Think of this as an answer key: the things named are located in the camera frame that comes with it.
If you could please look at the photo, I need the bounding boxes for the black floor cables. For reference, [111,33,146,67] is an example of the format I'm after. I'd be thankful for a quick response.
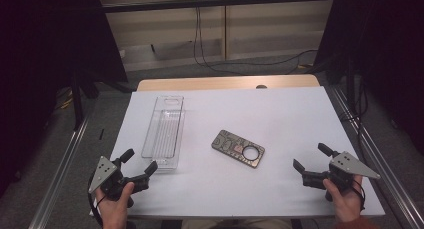
[339,78,369,123]

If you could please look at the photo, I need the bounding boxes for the clear plastic packaging tray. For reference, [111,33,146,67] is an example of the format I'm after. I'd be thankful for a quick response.
[140,94,186,172]

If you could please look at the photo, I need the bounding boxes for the person's lap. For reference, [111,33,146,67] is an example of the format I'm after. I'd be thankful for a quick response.
[181,218,294,229]

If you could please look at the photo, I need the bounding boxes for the black metal stand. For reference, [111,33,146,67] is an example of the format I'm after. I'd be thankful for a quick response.
[69,68,101,132]

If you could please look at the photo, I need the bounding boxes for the black wall cable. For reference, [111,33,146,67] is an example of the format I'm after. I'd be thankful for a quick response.
[197,0,319,72]
[193,0,301,76]

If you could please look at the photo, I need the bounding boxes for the wooden table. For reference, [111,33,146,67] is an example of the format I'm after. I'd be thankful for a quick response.
[137,74,321,92]

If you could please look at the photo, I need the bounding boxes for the patterned phone case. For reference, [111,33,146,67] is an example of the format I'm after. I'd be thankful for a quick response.
[210,129,266,169]

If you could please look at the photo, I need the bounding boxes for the person's right hand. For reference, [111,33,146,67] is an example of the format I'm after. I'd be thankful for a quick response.
[322,174,364,223]

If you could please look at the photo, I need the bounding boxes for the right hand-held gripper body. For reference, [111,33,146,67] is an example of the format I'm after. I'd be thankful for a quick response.
[301,151,381,203]

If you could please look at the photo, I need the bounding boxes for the left hand-held gripper cable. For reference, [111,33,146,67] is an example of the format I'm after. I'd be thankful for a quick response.
[87,175,105,227]

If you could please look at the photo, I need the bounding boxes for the black curtain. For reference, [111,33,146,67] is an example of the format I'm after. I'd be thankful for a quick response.
[313,0,424,157]
[0,0,129,197]

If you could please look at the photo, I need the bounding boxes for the metal floor rail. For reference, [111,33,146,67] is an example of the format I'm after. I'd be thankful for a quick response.
[28,115,92,229]
[328,85,424,229]

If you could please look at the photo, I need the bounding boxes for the hand-held gripper cable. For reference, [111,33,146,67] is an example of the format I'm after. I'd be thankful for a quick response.
[87,175,105,227]
[351,178,367,212]

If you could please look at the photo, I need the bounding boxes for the right hand-held gripper cable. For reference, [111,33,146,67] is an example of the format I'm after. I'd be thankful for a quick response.
[351,178,367,212]

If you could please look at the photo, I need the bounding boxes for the person's left hand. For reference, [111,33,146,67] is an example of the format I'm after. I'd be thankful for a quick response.
[94,181,136,229]

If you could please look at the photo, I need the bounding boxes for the black horizontal bar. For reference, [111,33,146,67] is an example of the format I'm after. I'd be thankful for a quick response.
[99,0,338,14]

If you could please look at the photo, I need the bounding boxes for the white table mat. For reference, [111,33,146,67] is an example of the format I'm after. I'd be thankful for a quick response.
[89,86,386,220]

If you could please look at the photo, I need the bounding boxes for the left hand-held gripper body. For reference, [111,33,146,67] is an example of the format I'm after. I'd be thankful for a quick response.
[87,155,150,208]

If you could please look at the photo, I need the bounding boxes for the yellow cable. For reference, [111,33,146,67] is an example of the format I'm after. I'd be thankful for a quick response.
[54,88,74,110]

